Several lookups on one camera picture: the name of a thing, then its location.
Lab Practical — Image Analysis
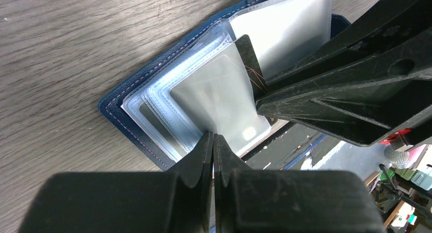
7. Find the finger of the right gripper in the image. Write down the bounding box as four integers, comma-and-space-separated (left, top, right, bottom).
256, 32, 431, 146
268, 0, 431, 90

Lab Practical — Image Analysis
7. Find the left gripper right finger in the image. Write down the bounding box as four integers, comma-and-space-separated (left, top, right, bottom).
213, 134, 257, 232

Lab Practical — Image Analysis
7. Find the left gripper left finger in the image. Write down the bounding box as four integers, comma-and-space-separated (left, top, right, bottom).
169, 132, 214, 232

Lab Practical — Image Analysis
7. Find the grey credit card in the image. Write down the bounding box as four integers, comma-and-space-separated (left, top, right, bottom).
169, 35, 271, 156

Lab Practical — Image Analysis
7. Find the blue leather card holder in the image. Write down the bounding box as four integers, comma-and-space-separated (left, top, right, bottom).
98, 0, 349, 170

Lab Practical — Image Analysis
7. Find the red microphone with stand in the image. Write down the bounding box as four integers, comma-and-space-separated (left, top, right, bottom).
379, 145, 431, 219

